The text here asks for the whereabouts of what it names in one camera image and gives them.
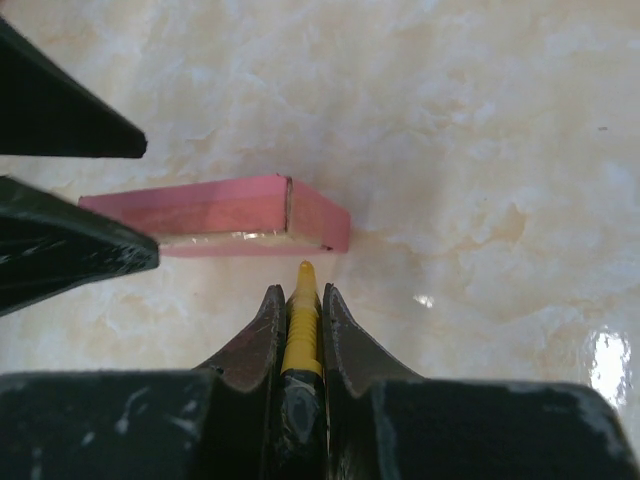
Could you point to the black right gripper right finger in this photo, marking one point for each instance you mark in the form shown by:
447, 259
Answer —
388, 422

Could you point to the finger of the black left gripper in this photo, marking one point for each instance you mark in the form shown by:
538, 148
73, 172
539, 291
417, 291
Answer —
49, 246
46, 113

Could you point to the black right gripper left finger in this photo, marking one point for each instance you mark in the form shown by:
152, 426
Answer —
208, 422

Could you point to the yellow utility knife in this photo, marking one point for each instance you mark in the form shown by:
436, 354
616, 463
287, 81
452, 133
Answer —
302, 373

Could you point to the pink express box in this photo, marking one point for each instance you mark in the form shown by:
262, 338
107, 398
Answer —
271, 215

